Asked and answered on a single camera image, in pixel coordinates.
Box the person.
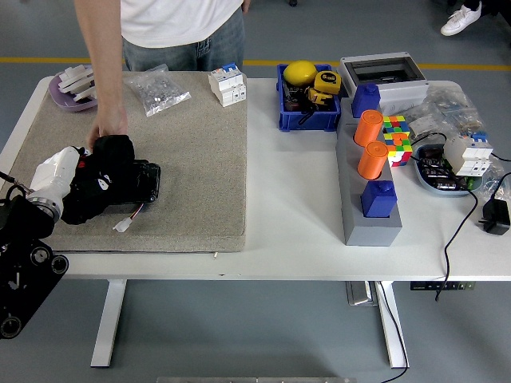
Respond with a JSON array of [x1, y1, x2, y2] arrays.
[[73, 0, 252, 152]]

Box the grey metal bracket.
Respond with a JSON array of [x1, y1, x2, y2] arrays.
[[345, 281, 378, 307]]

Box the grey block holder base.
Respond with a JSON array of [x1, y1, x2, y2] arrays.
[[335, 107, 402, 247]]

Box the person's right hand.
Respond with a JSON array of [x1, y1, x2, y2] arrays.
[[85, 107, 129, 152]]

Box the orange cylinder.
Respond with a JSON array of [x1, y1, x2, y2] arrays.
[[356, 140, 389, 180], [353, 109, 385, 147]]

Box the black cable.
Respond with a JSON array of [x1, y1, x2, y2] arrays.
[[374, 281, 409, 383], [409, 132, 479, 302]]

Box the blue plastic bin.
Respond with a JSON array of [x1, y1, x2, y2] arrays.
[[275, 62, 343, 132]]

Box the purple plastic tray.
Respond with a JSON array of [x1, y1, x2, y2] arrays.
[[48, 65, 99, 113]]

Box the white circuit breaker blue switch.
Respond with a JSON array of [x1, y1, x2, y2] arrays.
[[442, 130, 494, 177], [207, 61, 248, 108]]

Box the black electronic parts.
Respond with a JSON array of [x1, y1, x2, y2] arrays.
[[418, 145, 469, 189]]

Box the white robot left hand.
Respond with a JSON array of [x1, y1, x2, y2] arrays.
[[30, 145, 87, 197]]

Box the crumpled clear plastic bag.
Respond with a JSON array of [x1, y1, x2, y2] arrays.
[[477, 151, 508, 200]]

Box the clear bags of small parts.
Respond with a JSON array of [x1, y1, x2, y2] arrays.
[[406, 84, 489, 139]]

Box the yellow round dome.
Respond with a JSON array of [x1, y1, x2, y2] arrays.
[[283, 60, 319, 88]]

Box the yellow tape measure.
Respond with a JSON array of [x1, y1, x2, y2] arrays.
[[313, 70, 343, 97]]

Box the light blue tray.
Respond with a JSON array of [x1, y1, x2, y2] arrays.
[[411, 143, 484, 198]]

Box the black desk control panel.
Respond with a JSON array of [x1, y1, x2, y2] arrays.
[[410, 281, 476, 291]]

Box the grey-brown mat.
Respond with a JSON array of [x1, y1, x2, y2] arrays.
[[7, 70, 248, 255]]

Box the clear bag of screws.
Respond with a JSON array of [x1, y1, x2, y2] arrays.
[[123, 63, 192, 118]]

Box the thin black adapter cord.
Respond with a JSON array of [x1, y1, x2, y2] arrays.
[[489, 172, 511, 200]]

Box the yellow and black tool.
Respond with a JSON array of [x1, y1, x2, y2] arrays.
[[305, 86, 332, 109]]

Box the white connector with coloured wires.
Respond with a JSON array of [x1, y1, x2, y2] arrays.
[[113, 201, 145, 233]]

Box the black power adapter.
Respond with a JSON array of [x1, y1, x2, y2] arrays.
[[477, 198, 511, 235]]

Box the white table leg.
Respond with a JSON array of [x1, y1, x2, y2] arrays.
[[374, 280, 410, 369], [89, 278, 128, 369]]

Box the multicolour puzzle cube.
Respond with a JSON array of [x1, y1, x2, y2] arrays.
[[382, 114, 414, 168]]

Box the white plastic clip piece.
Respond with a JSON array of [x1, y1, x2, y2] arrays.
[[73, 85, 97, 103], [58, 65, 95, 91]]

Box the person's leg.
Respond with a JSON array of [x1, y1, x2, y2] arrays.
[[430, 0, 511, 20]]

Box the dark metal tool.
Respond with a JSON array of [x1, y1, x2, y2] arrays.
[[283, 85, 307, 112]]

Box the black glossy panel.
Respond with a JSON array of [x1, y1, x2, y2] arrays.
[[103, 159, 162, 207]]

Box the blue block with knob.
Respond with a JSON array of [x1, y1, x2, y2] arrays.
[[359, 180, 398, 219], [351, 83, 381, 120]]

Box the person's foot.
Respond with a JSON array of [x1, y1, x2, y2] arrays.
[[440, 1, 483, 37]]

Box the grey electrical enclosure box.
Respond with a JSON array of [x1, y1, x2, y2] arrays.
[[338, 51, 430, 116]]

